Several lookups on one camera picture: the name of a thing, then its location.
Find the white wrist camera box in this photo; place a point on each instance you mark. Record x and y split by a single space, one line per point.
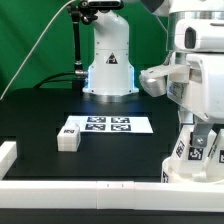
153 79

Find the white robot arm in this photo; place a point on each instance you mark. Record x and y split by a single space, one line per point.
194 26

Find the white marker sheet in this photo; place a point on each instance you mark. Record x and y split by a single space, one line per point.
111 124

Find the white front fence rail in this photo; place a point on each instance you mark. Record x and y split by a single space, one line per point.
111 195

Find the white left fence rail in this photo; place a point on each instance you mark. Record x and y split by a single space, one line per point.
8 155

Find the white fence rail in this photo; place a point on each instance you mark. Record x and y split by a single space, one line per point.
8 155
111 195

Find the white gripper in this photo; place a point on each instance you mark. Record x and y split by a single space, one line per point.
202 95

